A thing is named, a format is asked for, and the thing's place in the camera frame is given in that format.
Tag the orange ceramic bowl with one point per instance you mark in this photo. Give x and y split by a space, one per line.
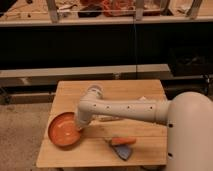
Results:
62 131

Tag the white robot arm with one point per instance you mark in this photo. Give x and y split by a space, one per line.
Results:
188 118

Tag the white plastic bottle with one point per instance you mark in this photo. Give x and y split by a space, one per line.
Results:
103 118

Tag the wooden table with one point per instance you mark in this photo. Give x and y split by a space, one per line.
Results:
93 151

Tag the blue sponge cloth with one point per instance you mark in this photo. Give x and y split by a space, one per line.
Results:
123 151

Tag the grey metal bench rail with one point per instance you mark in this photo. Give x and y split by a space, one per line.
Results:
29 77

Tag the orange handled scraper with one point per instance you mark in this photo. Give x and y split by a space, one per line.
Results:
115 141

